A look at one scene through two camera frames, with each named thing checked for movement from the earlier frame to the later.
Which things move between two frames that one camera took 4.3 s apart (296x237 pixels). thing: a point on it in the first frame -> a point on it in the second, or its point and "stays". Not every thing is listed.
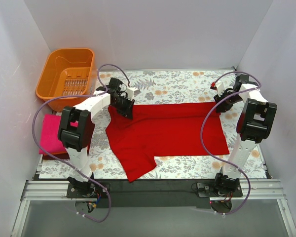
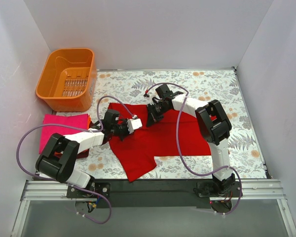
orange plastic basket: x=68 y=77 stays
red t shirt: x=162 y=130 stays
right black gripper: x=222 y=104 -> x=152 y=116
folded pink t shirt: x=50 y=142 stays
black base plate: x=155 y=192 stays
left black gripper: x=126 y=107 -> x=123 y=129
